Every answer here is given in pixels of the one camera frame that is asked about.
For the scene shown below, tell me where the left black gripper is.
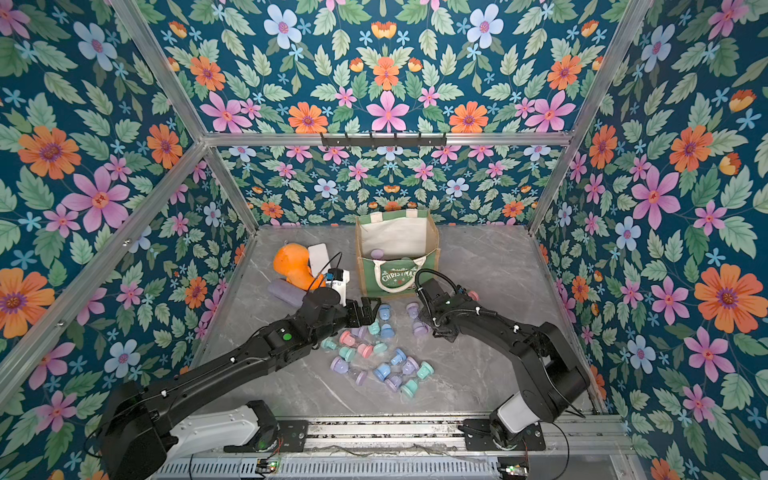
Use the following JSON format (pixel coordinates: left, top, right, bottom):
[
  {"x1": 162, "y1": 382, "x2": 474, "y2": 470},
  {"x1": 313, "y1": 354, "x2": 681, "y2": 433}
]
[{"x1": 307, "y1": 297, "x2": 383, "y2": 348}]

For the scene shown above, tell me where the green canvas Christmas bag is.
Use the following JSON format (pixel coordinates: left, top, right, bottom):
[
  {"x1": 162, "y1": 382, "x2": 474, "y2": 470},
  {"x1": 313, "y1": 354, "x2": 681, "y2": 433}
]
[{"x1": 355, "y1": 209, "x2": 440, "y2": 298}]

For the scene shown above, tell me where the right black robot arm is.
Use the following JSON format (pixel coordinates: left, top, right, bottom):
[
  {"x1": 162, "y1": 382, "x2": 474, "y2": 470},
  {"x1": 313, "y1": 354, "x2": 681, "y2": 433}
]
[{"x1": 414, "y1": 268, "x2": 591, "y2": 449}]

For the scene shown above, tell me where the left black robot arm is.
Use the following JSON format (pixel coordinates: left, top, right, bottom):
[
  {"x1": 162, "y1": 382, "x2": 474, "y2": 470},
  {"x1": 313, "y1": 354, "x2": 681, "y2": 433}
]
[{"x1": 95, "y1": 287, "x2": 381, "y2": 479}]

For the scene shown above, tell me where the blue hourglass near bag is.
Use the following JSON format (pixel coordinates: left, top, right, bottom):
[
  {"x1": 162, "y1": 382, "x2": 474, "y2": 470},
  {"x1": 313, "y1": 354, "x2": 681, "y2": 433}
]
[{"x1": 377, "y1": 303, "x2": 391, "y2": 322}]

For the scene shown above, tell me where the green hourglass left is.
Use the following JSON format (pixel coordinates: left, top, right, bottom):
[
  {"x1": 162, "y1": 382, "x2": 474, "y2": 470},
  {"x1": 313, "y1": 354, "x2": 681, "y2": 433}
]
[{"x1": 320, "y1": 337, "x2": 339, "y2": 352}]

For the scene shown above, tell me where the blue hourglass bottom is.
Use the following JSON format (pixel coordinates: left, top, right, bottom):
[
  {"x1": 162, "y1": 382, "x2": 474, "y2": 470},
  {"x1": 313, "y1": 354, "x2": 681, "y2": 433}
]
[{"x1": 373, "y1": 363, "x2": 392, "y2": 382}]

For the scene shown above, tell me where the green hourglass bottom right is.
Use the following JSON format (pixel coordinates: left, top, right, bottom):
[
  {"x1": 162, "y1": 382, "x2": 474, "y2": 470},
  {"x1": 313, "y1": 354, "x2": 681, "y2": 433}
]
[{"x1": 400, "y1": 362, "x2": 434, "y2": 398}]

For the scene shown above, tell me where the purple oval case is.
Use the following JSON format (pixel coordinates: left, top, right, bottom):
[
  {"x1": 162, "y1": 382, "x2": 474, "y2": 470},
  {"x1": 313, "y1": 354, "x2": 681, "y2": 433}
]
[{"x1": 268, "y1": 279, "x2": 307, "y2": 309}]

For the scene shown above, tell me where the white rectangular box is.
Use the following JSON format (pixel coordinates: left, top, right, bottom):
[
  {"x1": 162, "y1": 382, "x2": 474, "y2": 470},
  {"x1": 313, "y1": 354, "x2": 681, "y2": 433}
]
[{"x1": 307, "y1": 243, "x2": 330, "y2": 280}]

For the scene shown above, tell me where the orange whale toy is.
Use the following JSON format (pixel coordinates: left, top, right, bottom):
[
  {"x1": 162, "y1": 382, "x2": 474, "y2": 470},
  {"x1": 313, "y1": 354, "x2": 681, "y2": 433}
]
[{"x1": 273, "y1": 243, "x2": 326, "y2": 291}]

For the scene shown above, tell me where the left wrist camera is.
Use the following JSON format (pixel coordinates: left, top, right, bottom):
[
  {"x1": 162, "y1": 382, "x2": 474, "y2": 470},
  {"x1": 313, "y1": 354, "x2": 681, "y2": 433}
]
[{"x1": 326, "y1": 267, "x2": 350, "y2": 305}]

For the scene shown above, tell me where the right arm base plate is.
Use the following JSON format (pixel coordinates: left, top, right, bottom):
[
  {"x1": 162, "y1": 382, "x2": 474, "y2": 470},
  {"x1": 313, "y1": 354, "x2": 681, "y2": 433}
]
[{"x1": 458, "y1": 418, "x2": 546, "y2": 452}]

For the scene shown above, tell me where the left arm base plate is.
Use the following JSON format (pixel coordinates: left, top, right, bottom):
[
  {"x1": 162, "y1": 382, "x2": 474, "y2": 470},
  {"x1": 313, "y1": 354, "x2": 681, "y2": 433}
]
[{"x1": 223, "y1": 420, "x2": 309, "y2": 454}]

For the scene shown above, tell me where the black hook rail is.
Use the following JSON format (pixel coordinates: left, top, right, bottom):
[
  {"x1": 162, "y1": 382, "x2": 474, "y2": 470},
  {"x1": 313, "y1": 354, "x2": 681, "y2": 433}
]
[{"x1": 320, "y1": 133, "x2": 448, "y2": 148}]

